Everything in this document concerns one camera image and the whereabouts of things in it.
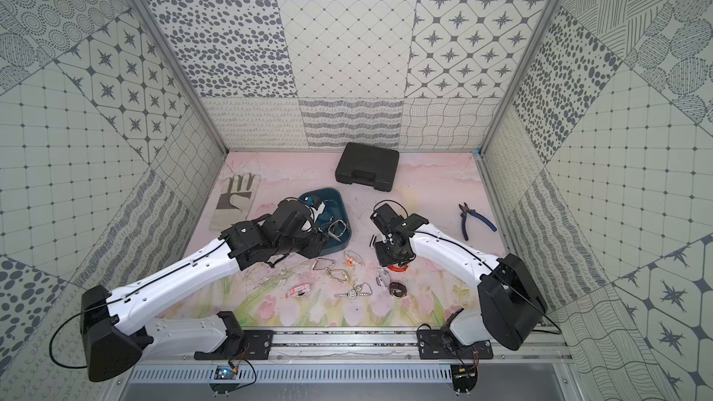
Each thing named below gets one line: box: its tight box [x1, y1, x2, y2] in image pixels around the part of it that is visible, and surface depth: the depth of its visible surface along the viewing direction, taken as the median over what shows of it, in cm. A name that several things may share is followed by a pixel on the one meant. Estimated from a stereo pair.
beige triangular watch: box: [327, 219, 347, 242], surface depth 97 cm
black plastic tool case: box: [335, 142, 400, 193], surface depth 116 cm
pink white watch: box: [285, 284, 311, 299], surface depth 83 cm
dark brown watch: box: [388, 282, 408, 298], surface depth 84 cm
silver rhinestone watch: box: [333, 282, 374, 300], surface depth 86 cm
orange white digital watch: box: [343, 250, 365, 269], surface depth 91 cm
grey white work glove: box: [209, 172, 261, 231], surface depth 106 cm
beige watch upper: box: [311, 258, 336, 272], surface depth 89 cm
